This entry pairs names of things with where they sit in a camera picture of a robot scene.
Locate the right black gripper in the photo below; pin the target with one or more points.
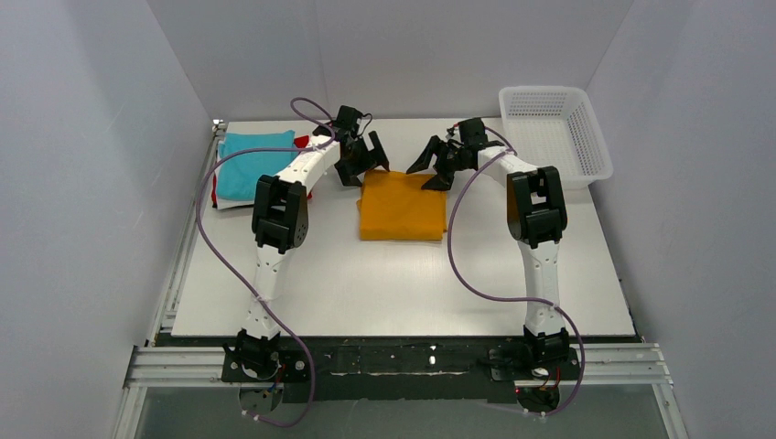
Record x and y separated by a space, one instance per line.
446 157

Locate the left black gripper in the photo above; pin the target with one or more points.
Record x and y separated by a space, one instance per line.
354 154

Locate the yellow t-shirt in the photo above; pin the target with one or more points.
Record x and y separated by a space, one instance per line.
394 206

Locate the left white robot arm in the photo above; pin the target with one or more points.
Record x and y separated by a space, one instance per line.
280 225

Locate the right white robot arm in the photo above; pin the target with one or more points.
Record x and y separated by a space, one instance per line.
536 218

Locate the red folded t-shirt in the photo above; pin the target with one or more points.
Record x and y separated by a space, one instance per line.
301 142

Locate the white plastic basket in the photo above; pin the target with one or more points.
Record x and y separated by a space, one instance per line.
556 126

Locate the blue folded t-shirt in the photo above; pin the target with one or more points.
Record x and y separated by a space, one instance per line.
248 166

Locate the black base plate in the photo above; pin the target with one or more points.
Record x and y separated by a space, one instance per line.
323 369

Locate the aluminium frame rail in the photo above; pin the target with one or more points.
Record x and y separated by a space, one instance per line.
155 365

